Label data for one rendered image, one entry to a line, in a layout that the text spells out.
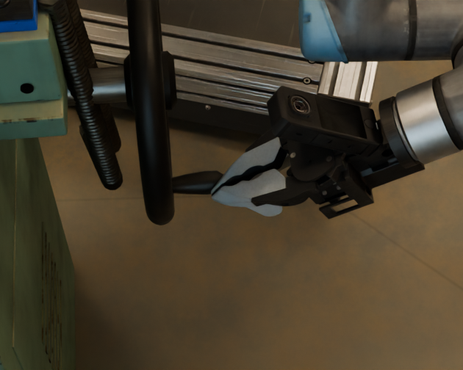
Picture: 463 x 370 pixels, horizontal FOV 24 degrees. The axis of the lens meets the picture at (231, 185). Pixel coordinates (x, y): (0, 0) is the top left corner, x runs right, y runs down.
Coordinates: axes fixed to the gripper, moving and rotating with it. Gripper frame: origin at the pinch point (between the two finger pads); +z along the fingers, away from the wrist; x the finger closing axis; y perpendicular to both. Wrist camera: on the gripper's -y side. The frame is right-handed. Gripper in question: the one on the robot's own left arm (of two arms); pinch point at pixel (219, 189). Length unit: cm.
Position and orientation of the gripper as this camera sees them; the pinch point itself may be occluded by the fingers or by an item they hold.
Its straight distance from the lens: 110.4
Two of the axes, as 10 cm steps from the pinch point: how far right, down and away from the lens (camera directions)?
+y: 5.0, 4.3, 7.5
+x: -0.9, -8.4, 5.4
